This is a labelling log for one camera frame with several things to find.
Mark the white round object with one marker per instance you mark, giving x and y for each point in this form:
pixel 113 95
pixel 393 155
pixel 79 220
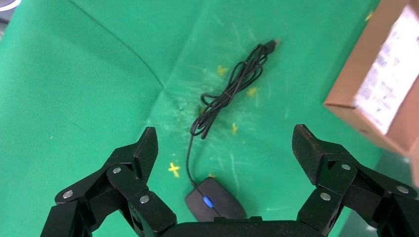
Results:
pixel 8 4

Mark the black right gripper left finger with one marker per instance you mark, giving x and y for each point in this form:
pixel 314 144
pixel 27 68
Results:
pixel 124 183

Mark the brown cardboard box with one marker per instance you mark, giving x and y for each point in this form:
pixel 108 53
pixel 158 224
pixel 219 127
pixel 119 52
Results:
pixel 347 81

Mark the white printed paper sheet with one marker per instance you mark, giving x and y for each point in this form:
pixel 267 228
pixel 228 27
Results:
pixel 386 75

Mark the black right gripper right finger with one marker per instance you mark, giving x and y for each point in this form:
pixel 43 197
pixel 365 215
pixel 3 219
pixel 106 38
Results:
pixel 337 176

